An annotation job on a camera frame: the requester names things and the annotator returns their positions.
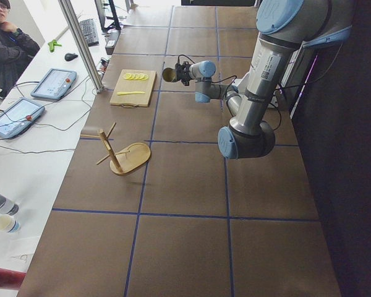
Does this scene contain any white paper cup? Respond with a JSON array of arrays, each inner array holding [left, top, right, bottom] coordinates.
[[0, 215, 20, 233]]

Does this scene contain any teal mug yellow inside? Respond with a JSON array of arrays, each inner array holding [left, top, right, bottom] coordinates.
[[162, 67, 179, 82]]

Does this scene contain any black keyboard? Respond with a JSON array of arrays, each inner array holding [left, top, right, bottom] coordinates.
[[79, 19, 99, 46]]

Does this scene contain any black monitor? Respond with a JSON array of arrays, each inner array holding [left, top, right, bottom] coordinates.
[[95, 0, 121, 32]]

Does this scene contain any near teach pendant tablet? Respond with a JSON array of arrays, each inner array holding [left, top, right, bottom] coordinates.
[[0, 98, 45, 139]]

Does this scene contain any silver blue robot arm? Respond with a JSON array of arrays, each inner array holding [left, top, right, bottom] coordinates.
[[162, 1, 356, 159]]

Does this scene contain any black grey power box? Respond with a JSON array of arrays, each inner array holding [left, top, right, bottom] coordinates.
[[104, 30, 121, 55]]

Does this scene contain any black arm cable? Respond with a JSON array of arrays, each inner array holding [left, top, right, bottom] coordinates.
[[177, 54, 344, 132]]

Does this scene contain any black computer mouse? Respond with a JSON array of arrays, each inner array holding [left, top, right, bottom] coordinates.
[[64, 53, 78, 61]]

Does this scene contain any wooden cup storage rack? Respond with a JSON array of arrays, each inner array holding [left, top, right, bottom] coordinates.
[[80, 122, 151, 176]]

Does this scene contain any aluminium frame post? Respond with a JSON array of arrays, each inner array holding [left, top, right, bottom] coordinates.
[[58, 0, 104, 93]]

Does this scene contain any white pillar with base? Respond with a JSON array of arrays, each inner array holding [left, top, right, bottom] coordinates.
[[233, 79, 288, 111]]

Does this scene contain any clear water bottle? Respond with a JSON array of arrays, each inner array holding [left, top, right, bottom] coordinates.
[[0, 194, 19, 215]]

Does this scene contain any wooden cutting board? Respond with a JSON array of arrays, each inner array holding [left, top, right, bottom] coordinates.
[[109, 69, 156, 107]]

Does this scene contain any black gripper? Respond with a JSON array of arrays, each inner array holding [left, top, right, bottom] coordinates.
[[175, 63, 192, 86]]

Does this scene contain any seated person dark jacket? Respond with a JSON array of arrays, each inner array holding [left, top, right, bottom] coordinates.
[[0, 1, 40, 98]]

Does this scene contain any far teach pendant tablet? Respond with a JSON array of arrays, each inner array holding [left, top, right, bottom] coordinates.
[[31, 68, 77, 101]]

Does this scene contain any teach pendant tablet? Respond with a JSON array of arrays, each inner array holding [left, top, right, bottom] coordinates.
[[0, 98, 45, 139], [31, 68, 77, 101]]

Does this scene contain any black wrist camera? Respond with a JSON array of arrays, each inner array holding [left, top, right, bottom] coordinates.
[[180, 61, 192, 69]]

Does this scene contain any yellow plastic knife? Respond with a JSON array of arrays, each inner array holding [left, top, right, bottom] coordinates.
[[116, 91, 146, 96]]

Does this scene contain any green clamp tool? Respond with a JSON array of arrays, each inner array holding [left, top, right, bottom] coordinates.
[[48, 40, 62, 53]]

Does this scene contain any red object at edge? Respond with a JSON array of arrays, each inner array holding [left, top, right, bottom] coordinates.
[[0, 268, 26, 290]]

